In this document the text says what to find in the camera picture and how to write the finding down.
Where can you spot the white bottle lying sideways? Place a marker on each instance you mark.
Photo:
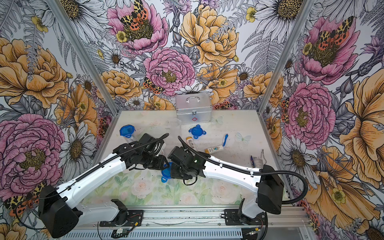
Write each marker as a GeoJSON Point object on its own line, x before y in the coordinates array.
{"type": "Point", "coordinates": [215, 149]}

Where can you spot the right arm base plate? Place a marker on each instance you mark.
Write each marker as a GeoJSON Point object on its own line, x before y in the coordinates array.
{"type": "Point", "coordinates": [233, 217]}

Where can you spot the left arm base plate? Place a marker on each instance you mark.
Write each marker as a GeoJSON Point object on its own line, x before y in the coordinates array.
{"type": "Point", "coordinates": [129, 218]}

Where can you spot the white bottle back label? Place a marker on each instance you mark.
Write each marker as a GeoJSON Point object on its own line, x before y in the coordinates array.
{"type": "Point", "coordinates": [190, 142]}

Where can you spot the silver metal first-aid case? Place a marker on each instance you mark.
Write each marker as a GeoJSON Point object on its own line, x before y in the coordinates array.
{"type": "Point", "coordinates": [193, 108]}

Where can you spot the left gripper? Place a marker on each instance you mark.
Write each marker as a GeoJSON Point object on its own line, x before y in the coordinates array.
{"type": "Point", "coordinates": [161, 160]}

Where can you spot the clear packet right edge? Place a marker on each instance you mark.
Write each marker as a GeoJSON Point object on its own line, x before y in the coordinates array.
{"type": "Point", "coordinates": [258, 162]}

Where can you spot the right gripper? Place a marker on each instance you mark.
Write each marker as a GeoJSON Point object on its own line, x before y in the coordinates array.
{"type": "Point", "coordinates": [174, 173]}

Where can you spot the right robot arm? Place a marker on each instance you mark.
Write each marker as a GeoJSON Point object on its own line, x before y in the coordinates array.
{"type": "Point", "coordinates": [265, 184]}

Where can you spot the blue lid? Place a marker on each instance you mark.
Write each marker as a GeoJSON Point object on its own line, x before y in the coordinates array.
{"type": "Point", "coordinates": [166, 172]}
{"type": "Point", "coordinates": [127, 131]}
{"type": "Point", "coordinates": [197, 131]}

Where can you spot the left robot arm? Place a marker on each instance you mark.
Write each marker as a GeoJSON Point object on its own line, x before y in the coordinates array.
{"type": "Point", "coordinates": [61, 208]}

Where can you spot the blue toothbrush near lid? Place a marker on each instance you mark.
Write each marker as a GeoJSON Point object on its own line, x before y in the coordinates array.
{"type": "Point", "coordinates": [225, 140]}

